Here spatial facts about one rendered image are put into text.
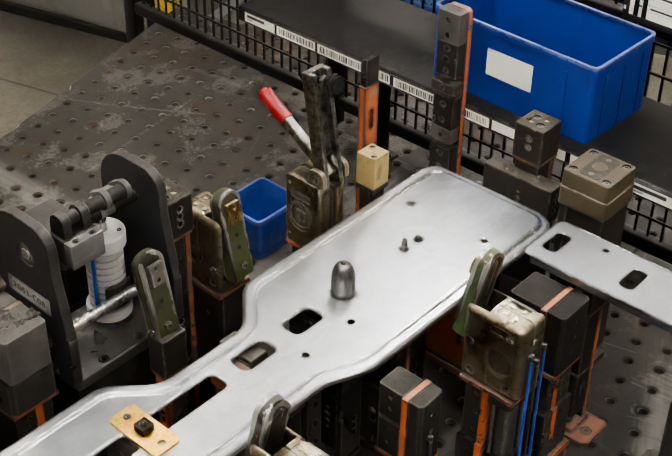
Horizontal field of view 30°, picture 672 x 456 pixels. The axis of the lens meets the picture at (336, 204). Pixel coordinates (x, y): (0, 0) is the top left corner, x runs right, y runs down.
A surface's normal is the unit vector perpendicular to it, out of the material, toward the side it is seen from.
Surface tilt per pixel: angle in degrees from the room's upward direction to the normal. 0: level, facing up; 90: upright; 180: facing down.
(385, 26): 0
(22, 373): 90
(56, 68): 0
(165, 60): 0
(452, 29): 90
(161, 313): 78
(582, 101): 90
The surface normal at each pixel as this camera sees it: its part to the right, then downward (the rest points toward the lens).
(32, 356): 0.75, 0.39
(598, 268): 0.01, -0.82
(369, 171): -0.66, 0.42
